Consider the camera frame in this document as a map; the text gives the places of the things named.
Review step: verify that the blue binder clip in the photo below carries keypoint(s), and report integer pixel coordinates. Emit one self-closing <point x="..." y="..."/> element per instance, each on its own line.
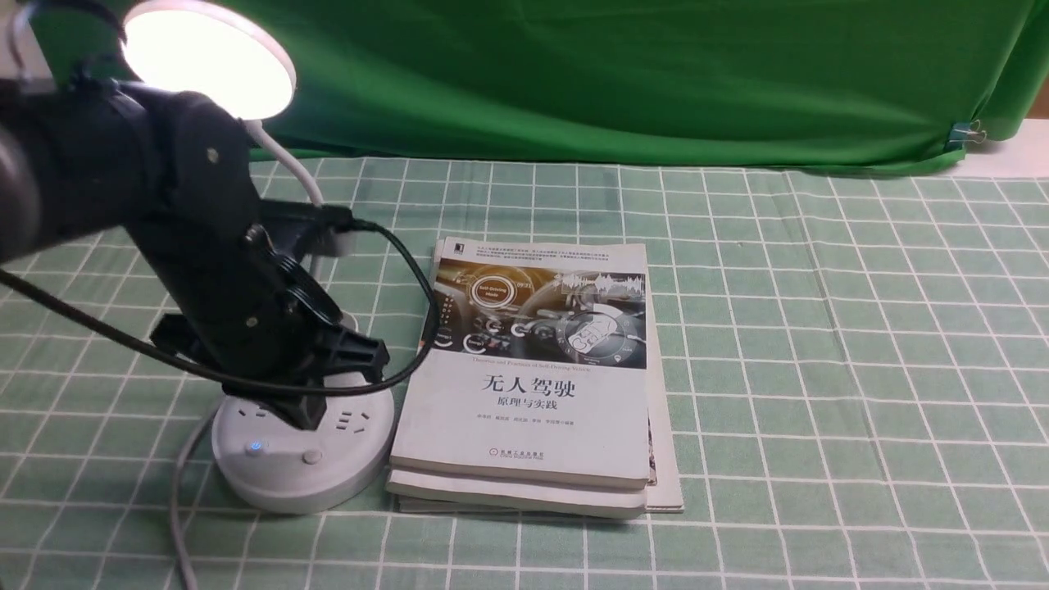
<point x="963" y="134"/>

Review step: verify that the top book self-driving cover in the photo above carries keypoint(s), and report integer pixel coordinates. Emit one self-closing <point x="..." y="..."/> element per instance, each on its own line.
<point x="538" y="367"/>

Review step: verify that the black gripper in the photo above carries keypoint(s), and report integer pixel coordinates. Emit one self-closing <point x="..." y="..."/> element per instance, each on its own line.
<point x="246" y="309"/>

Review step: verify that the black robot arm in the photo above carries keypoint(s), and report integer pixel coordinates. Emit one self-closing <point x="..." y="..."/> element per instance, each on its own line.
<point x="173" y="171"/>

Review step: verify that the green backdrop cloth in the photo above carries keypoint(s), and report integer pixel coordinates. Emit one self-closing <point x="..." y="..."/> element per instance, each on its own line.
<point x="870" y="86"/>

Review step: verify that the middle white book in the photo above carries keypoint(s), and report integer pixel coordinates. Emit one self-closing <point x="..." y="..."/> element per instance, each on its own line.
<point x="430" y="491"/>

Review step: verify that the white desk lamp with socket base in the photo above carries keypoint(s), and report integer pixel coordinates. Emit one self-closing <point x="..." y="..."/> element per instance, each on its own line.
<point x="202" y="46"/>

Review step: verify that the green checkered tablecloth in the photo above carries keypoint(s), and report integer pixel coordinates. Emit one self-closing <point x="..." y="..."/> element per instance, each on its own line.
<point x="857" y="385"/>

